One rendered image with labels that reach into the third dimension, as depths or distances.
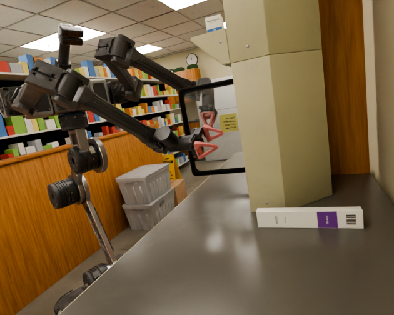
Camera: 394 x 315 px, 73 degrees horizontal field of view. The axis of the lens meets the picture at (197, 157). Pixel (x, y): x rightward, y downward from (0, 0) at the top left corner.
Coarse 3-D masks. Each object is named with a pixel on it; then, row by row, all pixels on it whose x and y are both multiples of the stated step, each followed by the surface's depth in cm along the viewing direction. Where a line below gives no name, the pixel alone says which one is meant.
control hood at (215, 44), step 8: (208, 32) 80; (216, 32) 78; (224, 32) 78; (192, 40) 82; (200, 40) 81; (208, 40) 80; (216, 40) 79; (224, 40) 78; (200, 48) 82; (208, 48) 80; (216, 48) 80; (224, 48) 79; (216, 56) 80; (224, 56) 79; (224, 64) 80
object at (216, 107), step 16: (192, 96) 116; (208, 96) 114; (224, 96) 112; (192, 112) 118; (208, 112) 116; (224, 112) 114; (192, 128) 119; (224, 128) 115; (224, 144) 117; (240, 144) 115; (208, 160) 121; (224, 160) 118; (240, 160) 116
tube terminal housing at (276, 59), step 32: (224, 0) 76; (256, 0) 73; (288, 0) 75; (256, 32) 74; (288, 32) 76; (320, 32) 81; (256, 64) 76; (288, 64) 78; (320, 64) 82; (256, 96) 79; (288, 96) 79; (320, 96) 84; (256, 128) 81; (288, 128) 80; (320, 128) 85; (256, 160) 83; (288, 160) 82; (320, 160) 87; (256, 192) 86; (288, 192) 83; (320, 192) 88
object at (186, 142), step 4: (196, 128) 101; (184, 136) 99; (188, 136) 98; (192, 136) 97; (180, 140) 99; (184, 140) 98; (188, 140) 97; (192, 140) 95; (196, 140) 98; (200, 140) 103; (180, 144) 99; (184, 144) 98; (188, 144) 98; (192, 144) 94; (180, 148) 99; (184, 148) 99; (188, 148) 98; (192, 148) 95; (192, 152) 96
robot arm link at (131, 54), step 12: (120, 36) 102; (132, 48) 104; (120, 60) 101; (132, 60) 104; (144, 60) 107; (156, 72) 111; (168, 72) 115; (168, 84) 120; (180, 84) 119; (192, 84) 125
